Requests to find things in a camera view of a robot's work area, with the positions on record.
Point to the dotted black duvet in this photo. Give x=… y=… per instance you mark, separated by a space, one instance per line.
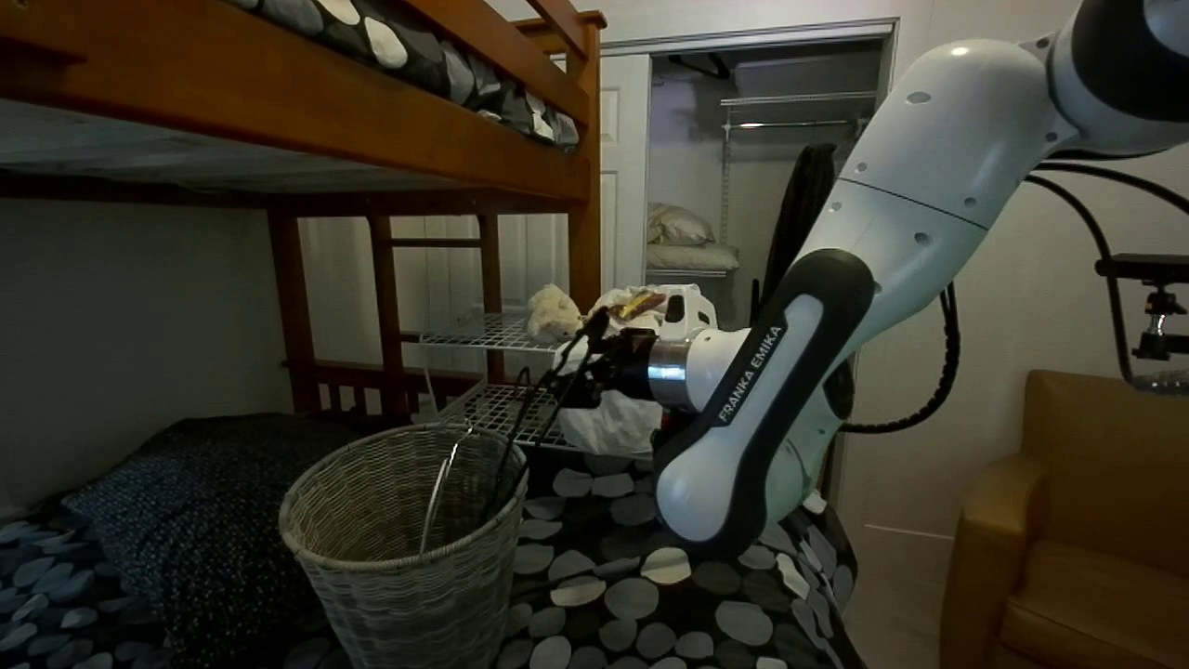
x=634 y=595

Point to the dotted mattress cover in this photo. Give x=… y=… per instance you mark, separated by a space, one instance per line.
x=411 y=51

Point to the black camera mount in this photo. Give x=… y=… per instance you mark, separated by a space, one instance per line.
x=1158 y=265

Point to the beige plush toy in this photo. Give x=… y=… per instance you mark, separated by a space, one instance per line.
x=554 y=312

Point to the wooden bunk bed frame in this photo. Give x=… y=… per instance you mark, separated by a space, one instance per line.
x=248 y=87

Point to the dark blue pillow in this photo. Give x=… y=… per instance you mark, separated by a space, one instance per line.
x=186 y=523

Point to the white panelled door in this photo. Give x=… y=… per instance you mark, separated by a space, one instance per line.
x=627 y=173

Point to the black ironing board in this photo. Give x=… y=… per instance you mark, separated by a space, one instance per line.
x=801 y=208

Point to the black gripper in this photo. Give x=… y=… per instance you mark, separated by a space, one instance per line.
x=623 y=365

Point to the folded white bedding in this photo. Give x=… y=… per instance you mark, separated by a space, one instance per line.
x=681 y=229

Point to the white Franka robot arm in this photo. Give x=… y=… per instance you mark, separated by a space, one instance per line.
x=941 y=149

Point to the tan armchair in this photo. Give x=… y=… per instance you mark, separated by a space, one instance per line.
x=1089 y=557

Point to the white closet shelf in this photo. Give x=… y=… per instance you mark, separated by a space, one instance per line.
x=801 y=106

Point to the woven wicker basket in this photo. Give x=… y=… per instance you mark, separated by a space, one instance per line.
x=394 y=595

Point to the white cloth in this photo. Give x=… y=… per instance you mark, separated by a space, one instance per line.
x=617 y=427

